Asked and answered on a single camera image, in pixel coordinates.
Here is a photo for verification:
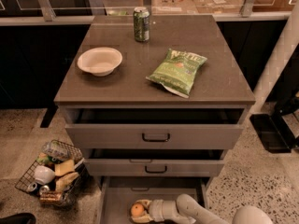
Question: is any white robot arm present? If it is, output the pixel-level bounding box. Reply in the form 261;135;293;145
130;194;273;224

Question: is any yellow sponge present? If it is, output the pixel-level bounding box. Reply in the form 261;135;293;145
54;160;75;176

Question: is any green chip bag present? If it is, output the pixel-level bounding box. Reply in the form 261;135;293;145
147;49;207;98

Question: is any top grey drawer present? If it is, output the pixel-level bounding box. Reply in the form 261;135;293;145
64;107;248;150

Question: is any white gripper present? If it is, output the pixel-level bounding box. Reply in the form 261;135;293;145
132;199;184;224

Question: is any black shoe tip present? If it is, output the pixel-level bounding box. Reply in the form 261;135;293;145
0;213;36;224

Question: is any grey drawer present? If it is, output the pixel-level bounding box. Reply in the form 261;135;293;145
85;149;224;177
96;176;208;224
64;107;248;150

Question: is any grey drawer cabinet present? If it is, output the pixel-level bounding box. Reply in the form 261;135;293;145
55;15;254;224

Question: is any green soda can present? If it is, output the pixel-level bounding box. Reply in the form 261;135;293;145
133;7;150;42

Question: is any flattened cardboard box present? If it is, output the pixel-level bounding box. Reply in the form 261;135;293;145
151;0;243;14

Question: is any snack bar wrapper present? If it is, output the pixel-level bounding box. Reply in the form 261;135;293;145
39;191;63;203

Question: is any black floor tray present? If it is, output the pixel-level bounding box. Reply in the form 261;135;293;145
249;112;299;153

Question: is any white paper bowl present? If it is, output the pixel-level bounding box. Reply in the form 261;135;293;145
77;48;122;77

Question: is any orange fruit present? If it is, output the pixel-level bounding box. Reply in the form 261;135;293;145
131;203;145;217

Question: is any middle grey drawer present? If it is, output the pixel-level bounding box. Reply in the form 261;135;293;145
85;149;224;177

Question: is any white ceramic cup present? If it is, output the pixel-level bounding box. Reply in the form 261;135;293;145
34;165;55;185

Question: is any black wire basket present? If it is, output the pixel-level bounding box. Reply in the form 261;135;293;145
15;140;88;208

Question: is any bottom grey drawer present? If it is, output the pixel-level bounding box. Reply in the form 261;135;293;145
96;176;208;224

